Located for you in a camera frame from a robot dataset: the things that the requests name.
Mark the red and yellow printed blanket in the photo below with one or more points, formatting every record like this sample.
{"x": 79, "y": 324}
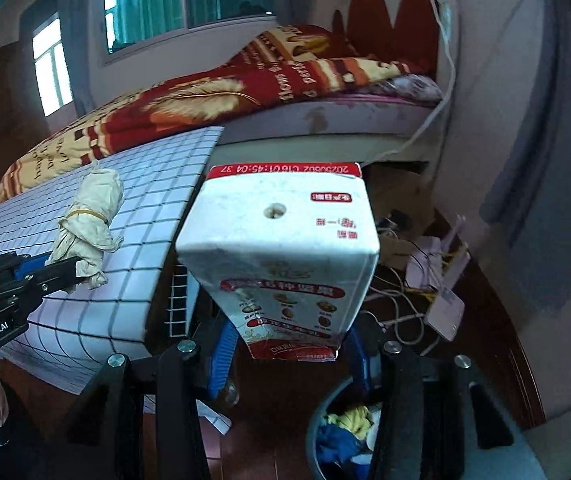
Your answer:
{"x": 190, "y": 100}

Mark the blue cloth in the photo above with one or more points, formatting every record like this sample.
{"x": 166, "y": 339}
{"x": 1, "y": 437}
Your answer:
{"x": 338, "y": 445}

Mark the cardboard box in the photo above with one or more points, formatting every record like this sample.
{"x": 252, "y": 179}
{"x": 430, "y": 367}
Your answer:
{"x": 400, "y": 195}

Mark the white router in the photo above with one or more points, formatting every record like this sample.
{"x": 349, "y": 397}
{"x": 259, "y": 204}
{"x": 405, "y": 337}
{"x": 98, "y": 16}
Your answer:
{"x": 445, "y": 315}

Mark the cream bag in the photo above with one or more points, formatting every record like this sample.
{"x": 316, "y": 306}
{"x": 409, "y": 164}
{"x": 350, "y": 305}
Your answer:
{"x": 90, "y": 210}

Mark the purple floral pillow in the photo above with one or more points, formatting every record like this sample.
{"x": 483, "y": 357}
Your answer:
{"x": 415, "y": 87}

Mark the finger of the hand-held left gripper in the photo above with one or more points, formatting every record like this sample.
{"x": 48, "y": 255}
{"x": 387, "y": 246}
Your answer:
{"x": 27, "y": 266}
{"x": 60, "y": 275}

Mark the yellow cloth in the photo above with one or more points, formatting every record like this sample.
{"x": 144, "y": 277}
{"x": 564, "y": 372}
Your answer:
{"x": 355, "y": 417}

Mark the long grey curtain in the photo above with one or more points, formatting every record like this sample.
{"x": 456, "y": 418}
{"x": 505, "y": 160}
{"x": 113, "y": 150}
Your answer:
{"x": 540, "y": 160}

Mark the bed with red headboard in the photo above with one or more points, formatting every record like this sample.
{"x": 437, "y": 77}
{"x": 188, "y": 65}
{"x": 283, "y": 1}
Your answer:
{"x": 315, "y": 141}

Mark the table with grid cloth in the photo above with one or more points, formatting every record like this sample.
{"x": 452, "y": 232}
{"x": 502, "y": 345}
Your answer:
{"x": 155, "y": 185}

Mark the small bright window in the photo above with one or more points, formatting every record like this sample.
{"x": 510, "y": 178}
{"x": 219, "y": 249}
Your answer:
{"x": 50, "y": 70}

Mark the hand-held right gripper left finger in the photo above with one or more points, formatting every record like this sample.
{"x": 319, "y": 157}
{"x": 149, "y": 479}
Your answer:
{"x": 223, "y": 360}

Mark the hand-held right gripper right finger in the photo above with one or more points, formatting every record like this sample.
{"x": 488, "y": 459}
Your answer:
{"x": 360, "y": 360}

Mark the brown wooden door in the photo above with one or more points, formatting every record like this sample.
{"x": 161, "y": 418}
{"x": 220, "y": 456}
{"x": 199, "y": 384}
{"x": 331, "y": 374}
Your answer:
{"x": 5, "y": 110}

